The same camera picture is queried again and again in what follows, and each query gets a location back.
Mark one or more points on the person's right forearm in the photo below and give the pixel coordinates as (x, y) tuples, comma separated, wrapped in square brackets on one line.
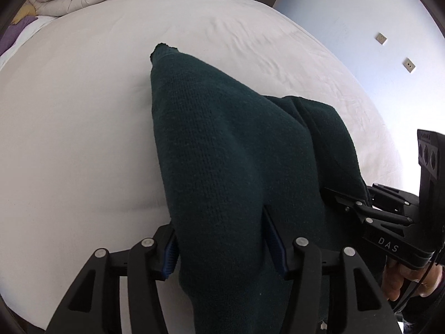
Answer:
[(427, 311)]

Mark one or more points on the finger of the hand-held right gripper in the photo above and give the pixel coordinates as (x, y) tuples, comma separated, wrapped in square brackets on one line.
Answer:
[(393, 200), (368, 214)]

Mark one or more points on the dark green sweater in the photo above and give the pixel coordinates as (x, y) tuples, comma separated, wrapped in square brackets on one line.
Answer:
[(226, 163)]

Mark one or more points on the yellow patterned pillow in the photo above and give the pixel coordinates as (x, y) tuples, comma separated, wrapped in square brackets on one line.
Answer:
[(24, 14)]

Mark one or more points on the white bed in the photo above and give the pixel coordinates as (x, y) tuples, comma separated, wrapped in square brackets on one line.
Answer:
[(87, 111)]

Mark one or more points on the white pillow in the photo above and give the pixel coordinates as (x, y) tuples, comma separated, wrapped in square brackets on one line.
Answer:
[(42, 21)]

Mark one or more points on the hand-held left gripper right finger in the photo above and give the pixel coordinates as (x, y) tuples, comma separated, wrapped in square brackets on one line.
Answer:
[(278, 247)]

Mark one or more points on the white wall socket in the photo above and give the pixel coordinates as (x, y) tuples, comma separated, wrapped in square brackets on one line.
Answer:
[(381, 38), (409, 65)]

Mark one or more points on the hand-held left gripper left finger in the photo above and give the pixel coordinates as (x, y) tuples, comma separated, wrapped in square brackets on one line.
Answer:
[(170, 255)]

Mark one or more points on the person's right hand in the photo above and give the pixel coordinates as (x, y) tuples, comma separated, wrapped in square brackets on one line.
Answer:
[(393, 280)]

